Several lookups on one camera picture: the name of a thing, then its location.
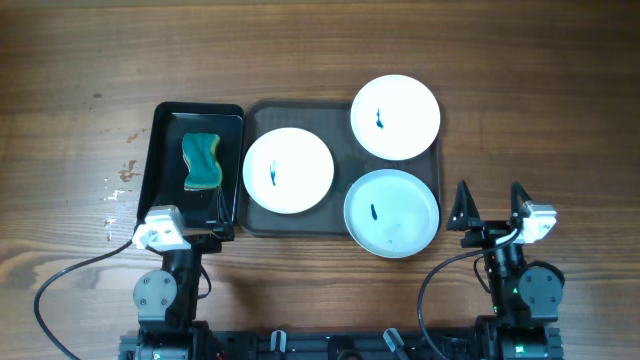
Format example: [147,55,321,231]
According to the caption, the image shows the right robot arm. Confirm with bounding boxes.
[447,181,565,360]

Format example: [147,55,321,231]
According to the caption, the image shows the left black cable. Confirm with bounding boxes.
[33,238,136,360]

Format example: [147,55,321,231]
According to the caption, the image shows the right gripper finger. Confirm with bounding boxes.
[446,180,480,231]
[511,181,531,218]

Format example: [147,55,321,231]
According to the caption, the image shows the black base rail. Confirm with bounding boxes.
[118,327,565,360]

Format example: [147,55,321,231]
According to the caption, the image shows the white plate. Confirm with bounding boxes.
[242,127,335,214]
[343,169,440,259]
[350,75,441,161]

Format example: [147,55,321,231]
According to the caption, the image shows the black cable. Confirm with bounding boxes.
[417,227,524,360]
[33,238,136,360]

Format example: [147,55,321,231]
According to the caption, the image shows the dark brown serving tray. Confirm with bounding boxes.
[236,99,441,237]

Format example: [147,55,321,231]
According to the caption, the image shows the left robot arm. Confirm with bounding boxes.
[120,188,238,360]

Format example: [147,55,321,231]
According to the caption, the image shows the green yellow sponge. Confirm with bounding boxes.
[182,133,223,191]

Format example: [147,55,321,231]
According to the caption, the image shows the black water tray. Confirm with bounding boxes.
[137,102,244,229]

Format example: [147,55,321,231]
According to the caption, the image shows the right black cable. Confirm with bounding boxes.
[417,227,524,360]

